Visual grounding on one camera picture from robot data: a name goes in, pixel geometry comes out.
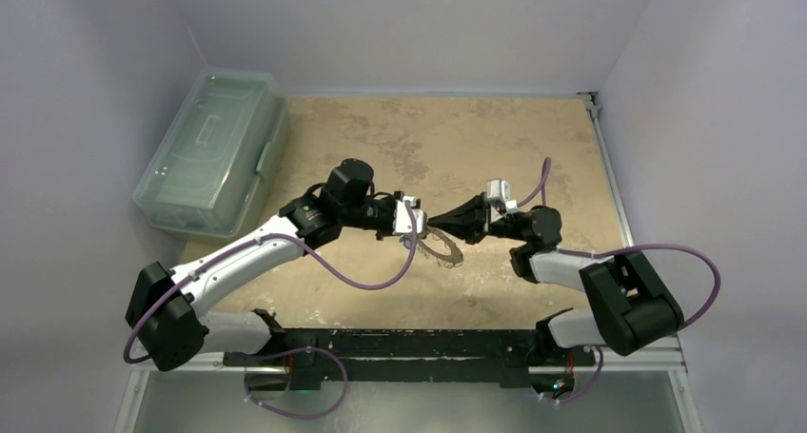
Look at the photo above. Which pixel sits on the aluminium frame rail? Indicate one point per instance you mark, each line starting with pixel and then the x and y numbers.
pixel 257 381

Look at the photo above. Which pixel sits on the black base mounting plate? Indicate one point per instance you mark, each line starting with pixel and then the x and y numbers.
pixel 510 358

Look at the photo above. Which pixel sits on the large keyring with keys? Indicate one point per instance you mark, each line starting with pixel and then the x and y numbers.
pixel 435 245

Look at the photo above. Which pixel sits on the translucent green plastic storage box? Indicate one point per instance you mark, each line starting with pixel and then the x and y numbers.
pixel 210 177

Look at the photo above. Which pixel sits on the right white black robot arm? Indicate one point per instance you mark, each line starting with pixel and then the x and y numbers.
pixel 629 306

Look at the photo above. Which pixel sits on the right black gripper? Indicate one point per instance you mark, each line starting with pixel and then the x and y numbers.
pixel 482 221

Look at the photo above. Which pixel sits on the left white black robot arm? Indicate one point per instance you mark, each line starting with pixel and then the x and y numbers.
pixel 169 311

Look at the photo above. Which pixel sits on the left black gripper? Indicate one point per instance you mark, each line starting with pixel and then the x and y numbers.
pixel 391 200

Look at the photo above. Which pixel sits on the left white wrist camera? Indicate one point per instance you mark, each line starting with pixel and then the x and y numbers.
pixel 409 217

